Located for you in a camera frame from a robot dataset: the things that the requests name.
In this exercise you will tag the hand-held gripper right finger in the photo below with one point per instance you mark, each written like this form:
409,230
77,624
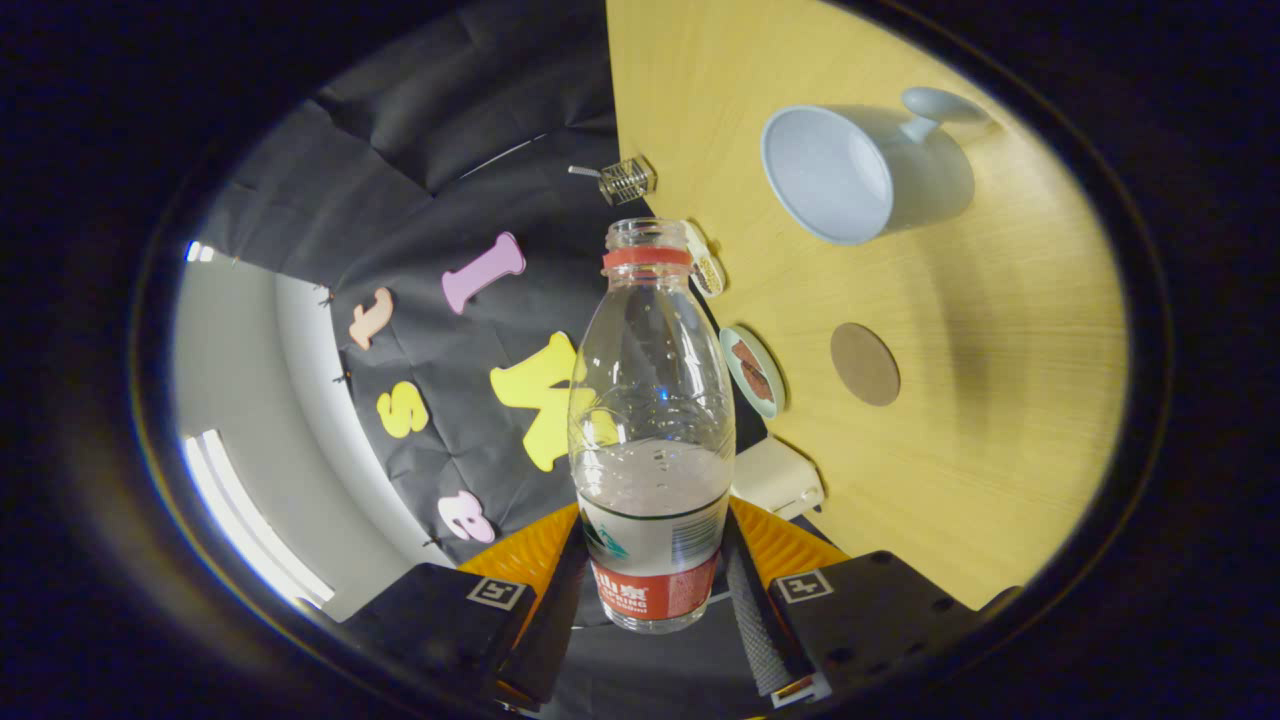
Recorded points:
755,620

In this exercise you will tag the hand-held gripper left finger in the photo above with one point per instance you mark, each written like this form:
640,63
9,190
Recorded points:
555,630

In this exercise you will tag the clear plastic juice bottle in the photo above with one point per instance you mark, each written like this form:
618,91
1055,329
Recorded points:
650,400

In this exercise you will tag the round brown coaster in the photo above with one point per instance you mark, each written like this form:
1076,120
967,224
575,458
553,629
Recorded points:
865,365

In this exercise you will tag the pale grey cup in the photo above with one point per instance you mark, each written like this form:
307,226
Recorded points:
835,175

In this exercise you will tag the white toaster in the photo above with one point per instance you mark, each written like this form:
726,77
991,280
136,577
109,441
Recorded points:
775,475

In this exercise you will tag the pale green plate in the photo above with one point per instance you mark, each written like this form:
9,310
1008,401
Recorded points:
772,395

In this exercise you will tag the brown food piece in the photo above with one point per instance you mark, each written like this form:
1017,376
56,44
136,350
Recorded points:
752,370

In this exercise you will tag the wooden table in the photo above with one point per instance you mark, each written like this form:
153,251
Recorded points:
980,450

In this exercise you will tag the long ceiling light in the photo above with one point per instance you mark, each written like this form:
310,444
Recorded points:
250,520

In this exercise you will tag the small white dish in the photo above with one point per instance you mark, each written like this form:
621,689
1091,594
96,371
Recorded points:
708,268

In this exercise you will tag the metal spoon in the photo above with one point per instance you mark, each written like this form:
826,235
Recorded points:
585,172

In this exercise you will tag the black backdrop cloth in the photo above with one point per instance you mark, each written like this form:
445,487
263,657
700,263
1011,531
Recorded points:
450,130

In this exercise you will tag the small ceiling light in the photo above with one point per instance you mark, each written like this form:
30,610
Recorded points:
199,252

